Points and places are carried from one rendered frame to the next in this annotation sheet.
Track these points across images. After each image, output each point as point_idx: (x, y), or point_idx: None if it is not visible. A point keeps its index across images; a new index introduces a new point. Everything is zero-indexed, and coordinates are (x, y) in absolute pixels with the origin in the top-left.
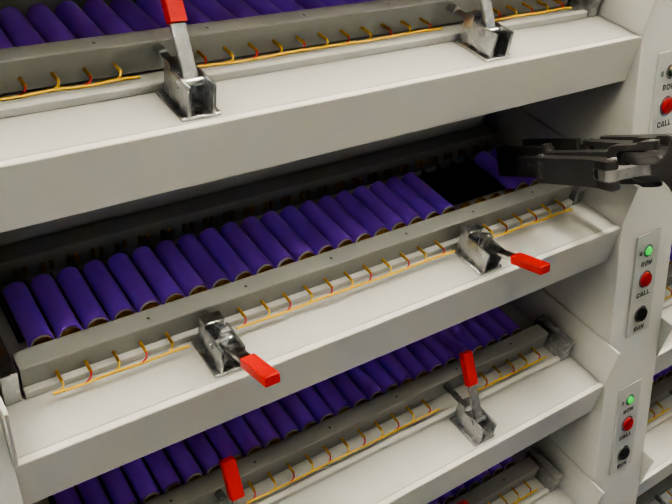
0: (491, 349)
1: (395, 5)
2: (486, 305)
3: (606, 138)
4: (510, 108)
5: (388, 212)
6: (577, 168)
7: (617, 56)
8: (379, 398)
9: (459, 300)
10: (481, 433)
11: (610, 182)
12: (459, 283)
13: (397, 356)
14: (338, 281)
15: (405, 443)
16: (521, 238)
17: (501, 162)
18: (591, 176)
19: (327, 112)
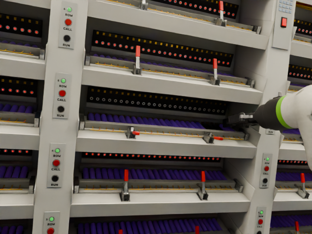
0: (215, 180)
1: (193, 71)
2: (208, 154)
3: None
4: None
5: (186, 125)
6: (235, 117)
7: (255, 95)
8: (175, 179)
9: (198, 147)
10: (202, 195)
11: (241, 118)
12: (199, 143)
13: (186, 175)
14: (166, 133)
15: (179, 193)
16: (224, 141)
17: (223, 123)
18: (238, 118)
19: (167, 83)
